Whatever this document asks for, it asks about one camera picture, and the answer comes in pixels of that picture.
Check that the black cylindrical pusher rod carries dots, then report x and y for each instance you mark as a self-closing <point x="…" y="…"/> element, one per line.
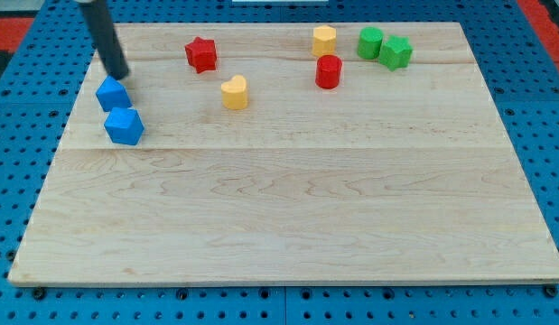
<point x="102" y="30"/>

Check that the red star block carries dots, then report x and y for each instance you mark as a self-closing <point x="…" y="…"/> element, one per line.
<point x="201" y="54"/>

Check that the green cylinder block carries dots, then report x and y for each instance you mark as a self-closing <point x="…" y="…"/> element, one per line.
<point x="370" y="42"/>

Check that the yellow hexagon block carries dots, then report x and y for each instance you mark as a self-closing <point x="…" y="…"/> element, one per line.
<point x="324" y="40"/>

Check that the light wooden board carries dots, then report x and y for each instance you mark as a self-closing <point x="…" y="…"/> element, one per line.
<point x="402" y="177"/>

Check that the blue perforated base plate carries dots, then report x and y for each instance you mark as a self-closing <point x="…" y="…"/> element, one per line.
<point x="518" y="55"/>

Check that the green star block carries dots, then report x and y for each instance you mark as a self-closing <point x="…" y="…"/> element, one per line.
<point x="396" y="52"/>

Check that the blue cube block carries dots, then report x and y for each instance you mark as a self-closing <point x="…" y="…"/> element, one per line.
<point x="124" y="126"/>

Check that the blue triangle block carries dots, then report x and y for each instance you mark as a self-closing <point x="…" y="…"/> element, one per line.
<point x="111" y="94"/>

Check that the yellow heart block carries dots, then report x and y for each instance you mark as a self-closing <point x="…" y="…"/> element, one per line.
<point x="234" y="93"/>

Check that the red cylinder block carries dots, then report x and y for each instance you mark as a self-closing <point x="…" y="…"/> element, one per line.
<point x="328" y="70"/>

